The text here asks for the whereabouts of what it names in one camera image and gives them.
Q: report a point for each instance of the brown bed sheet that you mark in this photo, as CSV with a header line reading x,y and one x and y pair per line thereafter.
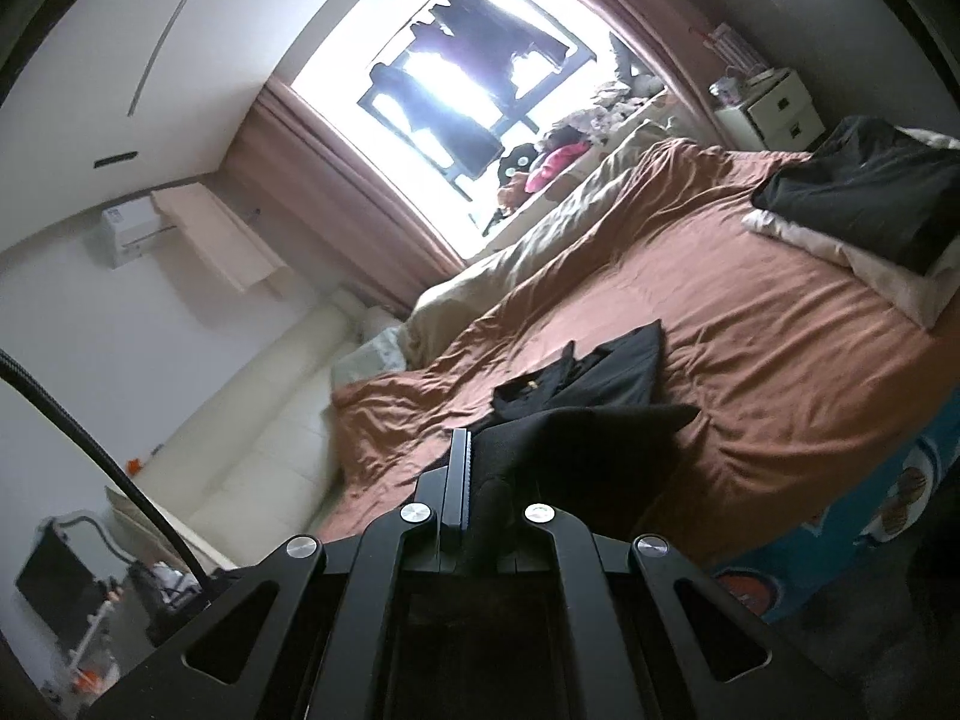
x,y
750,352

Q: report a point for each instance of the dark hanging garment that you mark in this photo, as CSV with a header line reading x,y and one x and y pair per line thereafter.
x,y
495,30

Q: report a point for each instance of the clear jar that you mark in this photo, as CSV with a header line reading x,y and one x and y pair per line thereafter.
x,y
724,88

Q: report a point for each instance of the black folded garment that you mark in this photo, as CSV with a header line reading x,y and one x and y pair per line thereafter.
x,y
870,187

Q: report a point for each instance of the pile of clothes on sill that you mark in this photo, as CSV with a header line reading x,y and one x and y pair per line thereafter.
x,y
615,97

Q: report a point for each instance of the cream air conditioner cover cloth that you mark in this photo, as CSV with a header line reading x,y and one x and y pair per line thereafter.
x,y
217,240

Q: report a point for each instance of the black ceiling vent slot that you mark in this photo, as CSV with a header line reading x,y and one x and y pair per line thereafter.
x,y
114,160

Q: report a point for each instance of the black plush toy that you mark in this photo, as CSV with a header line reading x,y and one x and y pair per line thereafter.
x,y
516,165

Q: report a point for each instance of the beige duvet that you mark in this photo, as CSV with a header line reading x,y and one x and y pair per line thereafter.
x,y
525,255

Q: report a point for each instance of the pink slatted holder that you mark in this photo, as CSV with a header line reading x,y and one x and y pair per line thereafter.
x,y
731,45

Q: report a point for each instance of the black monitor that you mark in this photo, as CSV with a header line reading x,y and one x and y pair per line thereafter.
x,y
56,589

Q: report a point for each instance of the cream padded headboard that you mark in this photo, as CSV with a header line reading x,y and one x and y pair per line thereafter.
x,y
255,435

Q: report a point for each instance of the pale pillow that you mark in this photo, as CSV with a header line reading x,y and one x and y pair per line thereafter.
x,y
371,352

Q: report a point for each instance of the window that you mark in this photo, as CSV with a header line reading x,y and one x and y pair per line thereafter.
x,y
450,37

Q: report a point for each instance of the black shirt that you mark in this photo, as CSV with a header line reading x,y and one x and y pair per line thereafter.
x,y
600,450

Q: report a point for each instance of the white air conditioner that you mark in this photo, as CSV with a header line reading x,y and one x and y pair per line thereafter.
x,y
135,232

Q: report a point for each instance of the pink cloth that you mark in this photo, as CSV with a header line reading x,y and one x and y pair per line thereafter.
x,y
555,165

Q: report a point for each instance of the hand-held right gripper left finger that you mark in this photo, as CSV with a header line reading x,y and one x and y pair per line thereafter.
x,y
457,480

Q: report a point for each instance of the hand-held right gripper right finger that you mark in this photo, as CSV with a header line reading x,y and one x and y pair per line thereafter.
x,y
536,536

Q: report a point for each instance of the pink curtain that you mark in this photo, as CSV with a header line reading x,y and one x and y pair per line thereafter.
x,y
337,180

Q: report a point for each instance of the white nightstand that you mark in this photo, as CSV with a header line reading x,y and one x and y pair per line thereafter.
x,y
772,116

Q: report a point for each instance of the blue cartoon mattress cover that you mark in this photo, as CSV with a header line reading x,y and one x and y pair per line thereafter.
x,y
885,510

